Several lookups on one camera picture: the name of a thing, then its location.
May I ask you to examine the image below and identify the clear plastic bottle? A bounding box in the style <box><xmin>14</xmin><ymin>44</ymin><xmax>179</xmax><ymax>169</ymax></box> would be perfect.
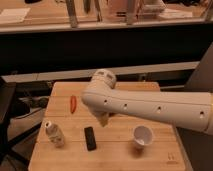
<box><xmin>45</xmin><ymin>121</ymin><xmax>65</xmax><ymax>148</ymax></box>

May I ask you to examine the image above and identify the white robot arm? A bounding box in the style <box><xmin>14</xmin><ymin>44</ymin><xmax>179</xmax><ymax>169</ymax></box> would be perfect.
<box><xmin>81</xmin><ymin>69</ymin><xmax>213</xmax><ymax>135</ymax></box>

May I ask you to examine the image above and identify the black rectangular block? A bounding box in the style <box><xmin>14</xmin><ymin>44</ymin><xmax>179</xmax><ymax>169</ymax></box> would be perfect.
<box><xmin>84</xmin><ymin>127</ymin><xmax>96</xmax><ymax>151</ymax></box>

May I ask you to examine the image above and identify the red chili pepper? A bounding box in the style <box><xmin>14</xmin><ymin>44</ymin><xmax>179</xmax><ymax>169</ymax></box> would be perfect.
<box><xmin>70</xmin><ymin>95</ymin><xmax>77</xmax><ymax>114</ymax></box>

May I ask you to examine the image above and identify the white paper cup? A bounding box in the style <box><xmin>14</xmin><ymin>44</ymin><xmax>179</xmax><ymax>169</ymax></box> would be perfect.
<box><xmin>133</xmin><ymin>126</ymin><xmax>153</xmax><ymax>149</ymax></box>

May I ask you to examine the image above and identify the black chair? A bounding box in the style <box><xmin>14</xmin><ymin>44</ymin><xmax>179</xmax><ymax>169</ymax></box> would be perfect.
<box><xmin>0</xmin><ymin>76</ymin><xmax>41</xmax><ymax>165</ymax></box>

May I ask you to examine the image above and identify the white paper sheet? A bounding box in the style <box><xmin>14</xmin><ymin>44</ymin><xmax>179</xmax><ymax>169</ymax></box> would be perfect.
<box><xmin>0</xmin><ymin>8</ymin><xmax>30</xmax><ymax>24</ymax></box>

